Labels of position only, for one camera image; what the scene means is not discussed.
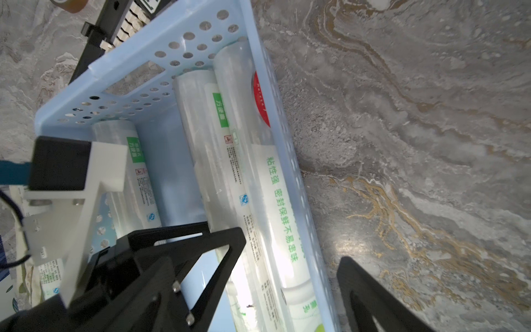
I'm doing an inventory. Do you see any red label plastic wrap roll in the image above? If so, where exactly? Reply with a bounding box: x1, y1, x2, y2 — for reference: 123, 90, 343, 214
214, 41, 324, 331

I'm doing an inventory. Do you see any green label plastic wrap roll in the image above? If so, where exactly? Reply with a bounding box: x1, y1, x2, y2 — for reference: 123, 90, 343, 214
173, 69, 285, 331

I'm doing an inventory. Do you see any black white calculator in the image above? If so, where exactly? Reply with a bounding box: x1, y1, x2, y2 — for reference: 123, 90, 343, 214
71, 0, 174, 81

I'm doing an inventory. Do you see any barcode label plastic wrap roll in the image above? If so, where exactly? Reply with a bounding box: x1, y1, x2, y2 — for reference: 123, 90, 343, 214
92, 120, 162, 238

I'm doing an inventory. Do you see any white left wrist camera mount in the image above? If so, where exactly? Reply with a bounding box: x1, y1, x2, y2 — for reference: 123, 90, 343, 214
1, 136, 129, 308

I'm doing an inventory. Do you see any light blue perforated plastic basket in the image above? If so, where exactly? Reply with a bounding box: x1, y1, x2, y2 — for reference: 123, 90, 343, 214
35, 1, 341, 331

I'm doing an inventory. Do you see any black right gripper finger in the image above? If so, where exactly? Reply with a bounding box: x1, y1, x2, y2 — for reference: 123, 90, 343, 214
337, 257, 433, 331

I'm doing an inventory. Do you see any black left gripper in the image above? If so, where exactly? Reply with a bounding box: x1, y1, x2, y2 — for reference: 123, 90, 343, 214
1, 221, 246, 331

